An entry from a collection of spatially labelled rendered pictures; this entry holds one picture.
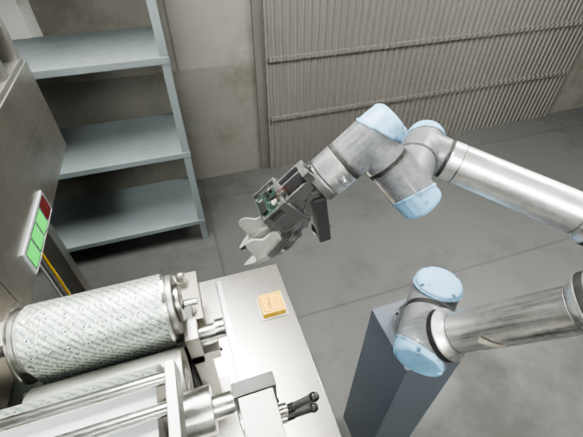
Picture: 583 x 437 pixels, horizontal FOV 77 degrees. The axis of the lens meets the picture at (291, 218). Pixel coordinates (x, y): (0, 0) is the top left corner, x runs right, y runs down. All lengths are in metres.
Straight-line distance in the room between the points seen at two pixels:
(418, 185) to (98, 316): 0.58
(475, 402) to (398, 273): 0.81
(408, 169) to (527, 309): 0.34
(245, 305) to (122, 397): 0.73
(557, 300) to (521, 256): 2.14
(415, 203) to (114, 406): 0.50
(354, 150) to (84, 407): 0.48
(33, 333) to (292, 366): 0.61
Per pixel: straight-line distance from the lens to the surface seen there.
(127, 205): 2.79
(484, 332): 0.83
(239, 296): 1.18
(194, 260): 2.52
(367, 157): 0.60
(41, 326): 0.77
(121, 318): 0.72
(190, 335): 0.78
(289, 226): 0.64
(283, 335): 1.10
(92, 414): 0.50
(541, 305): 0.78
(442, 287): 0.98
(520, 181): 0.76
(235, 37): 2.74
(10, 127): 1.20
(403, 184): 0.62
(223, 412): 0.56
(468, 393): 2.18
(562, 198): 0.78
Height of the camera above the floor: 1.86
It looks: 43 degrees down
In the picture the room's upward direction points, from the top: straight up
